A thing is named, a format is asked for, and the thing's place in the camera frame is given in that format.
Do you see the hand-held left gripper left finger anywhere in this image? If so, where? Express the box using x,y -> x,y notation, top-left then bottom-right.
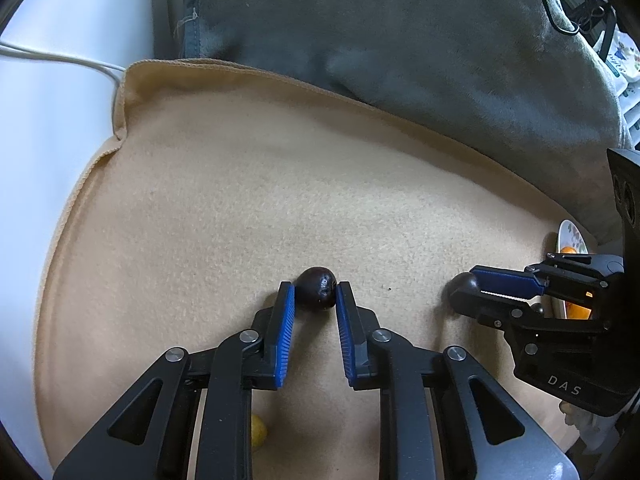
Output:
52,281 -> 297,480

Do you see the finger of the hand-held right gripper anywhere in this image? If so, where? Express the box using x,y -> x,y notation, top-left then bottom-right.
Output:
452,290 -> 548,332
471,264 -> 549,298

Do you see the grey blanket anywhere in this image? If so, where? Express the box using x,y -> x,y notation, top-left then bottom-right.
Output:
181,0 -> 632,242

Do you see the large orange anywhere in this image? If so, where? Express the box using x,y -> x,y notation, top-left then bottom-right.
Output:
559,246 -> 597,321

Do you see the small dark plum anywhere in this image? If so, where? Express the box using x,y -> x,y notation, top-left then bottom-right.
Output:
296,266 -> 337,311
447,272 -> 482,317

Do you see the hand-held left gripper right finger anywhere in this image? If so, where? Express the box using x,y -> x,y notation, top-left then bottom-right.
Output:
335,281 -> 576,480

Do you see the white cable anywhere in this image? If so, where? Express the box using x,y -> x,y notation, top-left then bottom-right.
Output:
0,43 -> 129,106

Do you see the tan cloth mat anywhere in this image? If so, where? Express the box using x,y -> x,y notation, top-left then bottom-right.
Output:
35,59 -> 603,480

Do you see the yellow cherry tomato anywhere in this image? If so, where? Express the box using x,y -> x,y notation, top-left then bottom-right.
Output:
250,414 -> 270,449

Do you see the white floral plate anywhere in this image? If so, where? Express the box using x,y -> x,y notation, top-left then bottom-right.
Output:
556,219 -> 602,322

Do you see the floral printed box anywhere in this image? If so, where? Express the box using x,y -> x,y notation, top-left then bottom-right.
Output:
606,27 -> 640,152

